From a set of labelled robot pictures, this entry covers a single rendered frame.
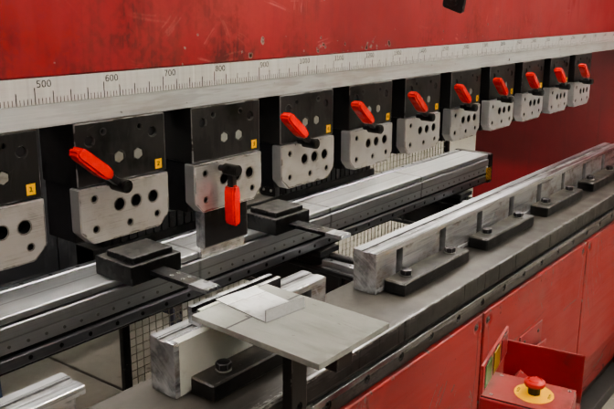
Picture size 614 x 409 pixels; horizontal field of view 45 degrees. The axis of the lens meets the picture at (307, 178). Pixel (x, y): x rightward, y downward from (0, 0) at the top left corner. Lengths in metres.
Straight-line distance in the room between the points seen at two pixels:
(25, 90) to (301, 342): 0.53
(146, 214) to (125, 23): 0.27
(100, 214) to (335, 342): 0.39
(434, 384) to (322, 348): 0.64
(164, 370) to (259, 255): 0.54
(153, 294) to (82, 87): 0.62
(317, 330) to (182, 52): 0.47
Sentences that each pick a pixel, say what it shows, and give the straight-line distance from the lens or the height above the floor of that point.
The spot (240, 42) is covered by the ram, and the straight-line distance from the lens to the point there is 1.18.
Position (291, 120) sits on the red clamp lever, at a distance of 1.22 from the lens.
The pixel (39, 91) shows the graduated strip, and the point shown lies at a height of 1.39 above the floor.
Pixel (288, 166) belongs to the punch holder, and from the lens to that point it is 1.28.
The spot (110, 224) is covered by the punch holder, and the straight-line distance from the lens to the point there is 1.04.
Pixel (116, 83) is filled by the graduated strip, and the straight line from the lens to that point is 1.02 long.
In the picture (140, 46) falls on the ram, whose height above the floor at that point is 1.43.
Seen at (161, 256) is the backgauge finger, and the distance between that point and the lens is 1.43.
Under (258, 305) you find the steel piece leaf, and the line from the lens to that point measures 1.25.
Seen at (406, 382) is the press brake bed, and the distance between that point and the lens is 1.59.
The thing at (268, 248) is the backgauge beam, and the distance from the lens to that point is 1.72.
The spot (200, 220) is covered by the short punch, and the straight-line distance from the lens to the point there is 1.21.
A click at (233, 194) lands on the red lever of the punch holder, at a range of 1.14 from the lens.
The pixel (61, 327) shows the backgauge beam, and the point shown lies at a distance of 1.40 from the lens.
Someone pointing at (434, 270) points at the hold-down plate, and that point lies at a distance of 1.72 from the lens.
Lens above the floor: 1.49
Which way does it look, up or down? 13 degrees down
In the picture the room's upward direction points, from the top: straight up
